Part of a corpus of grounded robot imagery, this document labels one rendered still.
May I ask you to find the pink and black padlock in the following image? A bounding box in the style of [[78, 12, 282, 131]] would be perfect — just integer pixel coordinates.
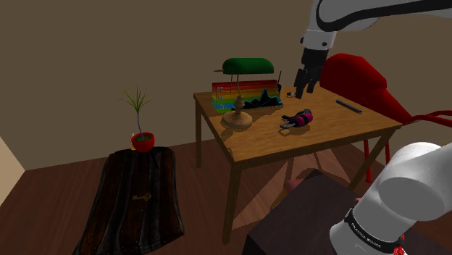
[[279, 108, 314, 130]]

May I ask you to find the plant in red pot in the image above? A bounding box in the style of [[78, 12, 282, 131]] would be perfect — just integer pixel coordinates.
[[118, 84, 156, 154]]

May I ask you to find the wooden table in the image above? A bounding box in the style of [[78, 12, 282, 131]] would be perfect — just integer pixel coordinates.
[[193, 85, 403, 246]]

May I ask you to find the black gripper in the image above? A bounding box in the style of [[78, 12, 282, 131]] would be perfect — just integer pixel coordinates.
[[293, 46, 330, 100]]

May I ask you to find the dark wooden chest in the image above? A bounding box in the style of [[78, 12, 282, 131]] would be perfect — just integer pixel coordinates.
[[71, 146, 185, 255]]

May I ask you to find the red chair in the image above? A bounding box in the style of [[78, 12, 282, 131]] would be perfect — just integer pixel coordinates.
[[319, 52, 452, 184]]

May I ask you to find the rainbow striped box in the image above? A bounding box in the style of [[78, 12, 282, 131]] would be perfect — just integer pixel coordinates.
[[211, 79, 283, 114]]

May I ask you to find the dark robot stand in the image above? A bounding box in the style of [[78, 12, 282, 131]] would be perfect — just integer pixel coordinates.
[[241, 168, 452, 255]]

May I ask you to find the dark flat bar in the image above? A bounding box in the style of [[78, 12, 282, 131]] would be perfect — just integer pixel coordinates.
[[335, 99, 364, 114]]

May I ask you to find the green shade desk lamp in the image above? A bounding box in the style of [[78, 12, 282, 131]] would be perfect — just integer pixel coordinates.
[[213, 57, 275, 130]]

